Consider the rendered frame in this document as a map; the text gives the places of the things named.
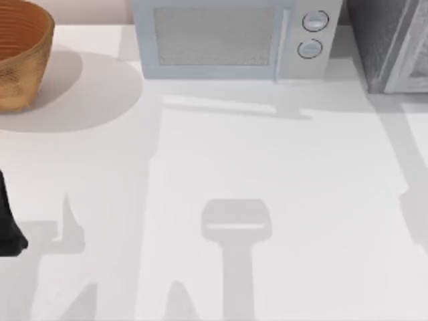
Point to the pale microwave oven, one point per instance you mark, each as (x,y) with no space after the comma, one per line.
(311,67)

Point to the grey cabinet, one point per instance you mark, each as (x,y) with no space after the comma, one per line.
(378,43)

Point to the round microwave knob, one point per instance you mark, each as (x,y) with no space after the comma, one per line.
(309,49)
(315,20)

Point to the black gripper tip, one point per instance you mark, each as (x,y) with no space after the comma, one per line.
(7,227)

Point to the brown woven basket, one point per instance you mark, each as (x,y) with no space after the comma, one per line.
(20,67)

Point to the microwave oven door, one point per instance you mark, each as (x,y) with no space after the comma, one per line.
(214,36)

